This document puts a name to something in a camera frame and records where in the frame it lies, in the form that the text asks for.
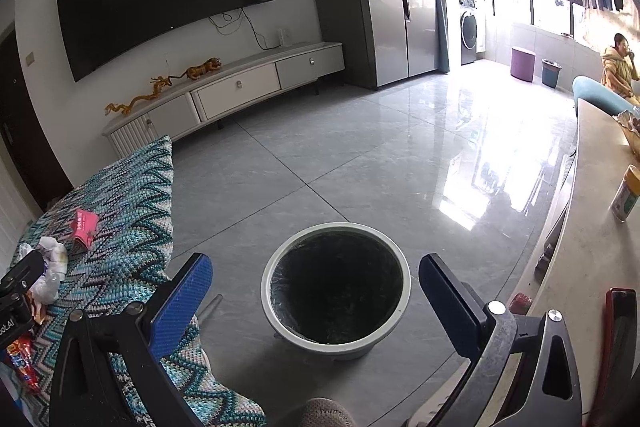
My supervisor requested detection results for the front-load washing machine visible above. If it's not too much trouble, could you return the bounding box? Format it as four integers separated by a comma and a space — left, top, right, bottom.
459, 0, 478, 65

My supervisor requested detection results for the golden dragon figurine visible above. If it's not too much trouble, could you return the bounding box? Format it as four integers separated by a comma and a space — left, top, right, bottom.
104, 76, 172, 116

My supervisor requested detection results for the white TV cabinet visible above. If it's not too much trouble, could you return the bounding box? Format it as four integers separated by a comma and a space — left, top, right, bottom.
103, 42, 345, 158

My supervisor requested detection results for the golden tiger figurine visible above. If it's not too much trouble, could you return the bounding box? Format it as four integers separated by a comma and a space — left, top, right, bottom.
175, 57, 222, 80

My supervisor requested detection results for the teal zigzag rug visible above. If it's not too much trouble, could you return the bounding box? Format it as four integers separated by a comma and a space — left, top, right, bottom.
1, 138, 266, 426

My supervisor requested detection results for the grey round trash bin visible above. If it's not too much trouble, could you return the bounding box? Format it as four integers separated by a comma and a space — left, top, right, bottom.
260, 222, 412, 361

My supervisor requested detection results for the purple stool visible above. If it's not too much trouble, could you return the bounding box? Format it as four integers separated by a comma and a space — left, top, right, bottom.
510, 46, 536, 82

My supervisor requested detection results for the red snack wrapper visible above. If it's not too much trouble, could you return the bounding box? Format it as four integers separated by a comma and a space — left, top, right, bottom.
3, 290, 49, 396

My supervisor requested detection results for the beige slipper foot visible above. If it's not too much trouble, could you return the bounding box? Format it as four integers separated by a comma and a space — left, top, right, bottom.
292, 397, 357, 427

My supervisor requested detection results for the red phone with strap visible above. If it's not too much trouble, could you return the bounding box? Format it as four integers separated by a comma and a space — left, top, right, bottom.
586, 288, 639, 426

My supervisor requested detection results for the teal sofa chair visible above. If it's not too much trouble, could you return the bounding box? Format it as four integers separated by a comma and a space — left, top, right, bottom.
572, 76, 637, 116

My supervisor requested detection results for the dark brown entrance door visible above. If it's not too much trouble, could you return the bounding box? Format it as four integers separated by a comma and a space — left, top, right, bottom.
0, 29, 73, 211

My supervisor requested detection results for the pink red paper packet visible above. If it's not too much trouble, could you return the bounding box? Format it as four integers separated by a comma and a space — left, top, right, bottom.
70, 209, 99, 254

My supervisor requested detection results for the teal small waste bin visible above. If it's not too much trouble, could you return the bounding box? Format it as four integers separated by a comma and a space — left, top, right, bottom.
541, 60, 562, 89

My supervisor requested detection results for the white plastic bag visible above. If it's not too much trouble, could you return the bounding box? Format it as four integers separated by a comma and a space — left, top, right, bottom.
18, 236, 68, 306

